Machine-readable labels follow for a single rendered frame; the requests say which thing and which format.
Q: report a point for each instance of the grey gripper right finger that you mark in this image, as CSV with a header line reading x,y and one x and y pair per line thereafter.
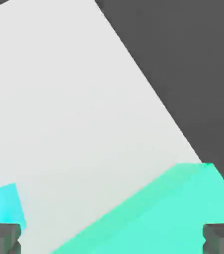
x,y
222,240

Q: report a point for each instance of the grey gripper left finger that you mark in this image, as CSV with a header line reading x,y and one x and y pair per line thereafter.
x,y
0,239

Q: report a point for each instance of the small cyan cube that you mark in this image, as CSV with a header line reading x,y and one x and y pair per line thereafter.
x,y
1,206

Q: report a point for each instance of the large turquoise box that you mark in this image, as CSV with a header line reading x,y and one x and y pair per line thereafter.
x,y
159,210

